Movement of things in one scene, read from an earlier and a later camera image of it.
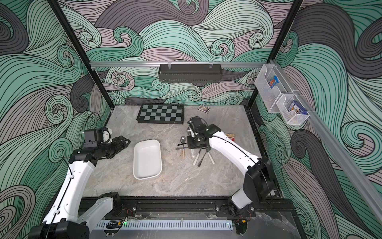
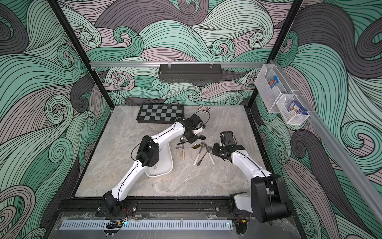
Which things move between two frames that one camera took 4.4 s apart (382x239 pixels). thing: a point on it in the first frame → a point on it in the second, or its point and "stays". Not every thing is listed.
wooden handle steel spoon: x=183 y=140 stays
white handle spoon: x=197 y=157 stays
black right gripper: x=192 y=144 → x=217 y=150
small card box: x=203 y=109 stays
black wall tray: x=190 y=73 stays
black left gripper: x=119 y=146 → x=192 y=141
